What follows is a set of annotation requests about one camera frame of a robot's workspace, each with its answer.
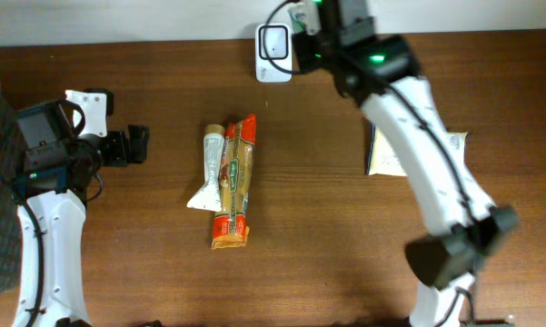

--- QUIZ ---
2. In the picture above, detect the white tube with tan cap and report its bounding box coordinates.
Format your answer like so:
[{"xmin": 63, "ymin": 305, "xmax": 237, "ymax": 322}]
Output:
[{"xmin": 187, "ymin": 124, "xmax": 225, "ymax": 212}]

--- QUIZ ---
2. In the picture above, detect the yellow snack bag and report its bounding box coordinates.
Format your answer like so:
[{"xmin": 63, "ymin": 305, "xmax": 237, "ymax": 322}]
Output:
[{"xmin": 366, "ymin": 124, "xmax": 471, "ymax": 177}]

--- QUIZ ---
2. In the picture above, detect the red orange pasta packet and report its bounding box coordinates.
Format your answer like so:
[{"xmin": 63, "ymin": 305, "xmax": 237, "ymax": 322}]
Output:
[{"xmin": 212, "ymin": 114, "xmax": 257, "ymax": 250}]

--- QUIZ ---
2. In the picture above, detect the teal tissue pack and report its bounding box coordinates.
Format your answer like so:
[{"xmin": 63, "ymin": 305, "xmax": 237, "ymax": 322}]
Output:
[{"xmin": 288, "ymin": 4, "xmax": 307, "ymax": 34}]

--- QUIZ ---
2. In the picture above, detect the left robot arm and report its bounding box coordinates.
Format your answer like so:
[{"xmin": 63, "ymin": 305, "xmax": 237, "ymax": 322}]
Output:
[{"xmin": 12, "ymin": 89, "xmax": 150, "ymax": 326}]

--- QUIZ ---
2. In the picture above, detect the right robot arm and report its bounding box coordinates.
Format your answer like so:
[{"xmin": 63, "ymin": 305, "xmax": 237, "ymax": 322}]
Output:
[{"xmin": 293, "ymin": 0, "xmax": 519, "ymax": 326}]

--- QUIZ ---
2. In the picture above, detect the white barcode scanner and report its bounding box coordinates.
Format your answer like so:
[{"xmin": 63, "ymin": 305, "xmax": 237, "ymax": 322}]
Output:
[{"xmin": 254, "ymin": 22, "xmax": 293, "ymax": 84}]

